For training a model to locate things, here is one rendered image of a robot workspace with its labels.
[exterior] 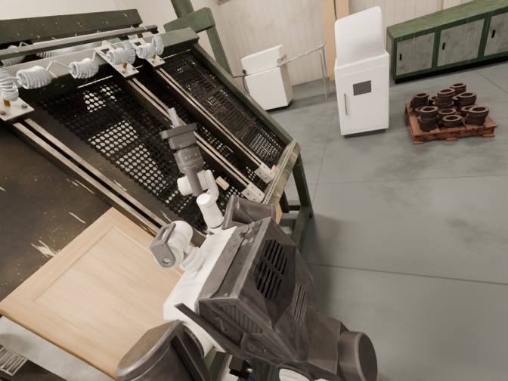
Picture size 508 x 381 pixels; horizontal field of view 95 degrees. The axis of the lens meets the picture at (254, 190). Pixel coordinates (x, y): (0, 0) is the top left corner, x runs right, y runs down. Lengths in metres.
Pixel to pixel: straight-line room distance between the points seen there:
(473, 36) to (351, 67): 2.97
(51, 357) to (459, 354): 1.89
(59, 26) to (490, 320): 3.11
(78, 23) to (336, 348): 2.19
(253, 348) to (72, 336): 0.62
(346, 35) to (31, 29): 3.18
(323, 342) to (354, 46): 3.49
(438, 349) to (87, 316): 1.78
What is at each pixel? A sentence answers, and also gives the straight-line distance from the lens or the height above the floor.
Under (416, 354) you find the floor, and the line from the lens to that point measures 1.91.
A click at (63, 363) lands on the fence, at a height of 1.17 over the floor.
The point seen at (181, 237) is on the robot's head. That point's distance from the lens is 0.60.
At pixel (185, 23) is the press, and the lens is 5.69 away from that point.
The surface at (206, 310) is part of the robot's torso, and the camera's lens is 0.53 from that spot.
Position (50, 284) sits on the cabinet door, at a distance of 1.04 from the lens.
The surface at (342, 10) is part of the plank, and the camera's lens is 7.72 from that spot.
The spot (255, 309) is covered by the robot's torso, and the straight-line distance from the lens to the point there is 0.46.
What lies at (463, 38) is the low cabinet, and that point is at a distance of 6.19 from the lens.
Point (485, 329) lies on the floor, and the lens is 2.07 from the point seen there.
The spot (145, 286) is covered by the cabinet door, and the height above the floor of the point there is 1.11.
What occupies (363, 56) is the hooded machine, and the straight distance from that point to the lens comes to 3.76.
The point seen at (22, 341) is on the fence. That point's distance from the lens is 1.01.
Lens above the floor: 1.76
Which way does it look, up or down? 32 degrees down
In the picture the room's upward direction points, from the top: 21 degrees counter-clockwise
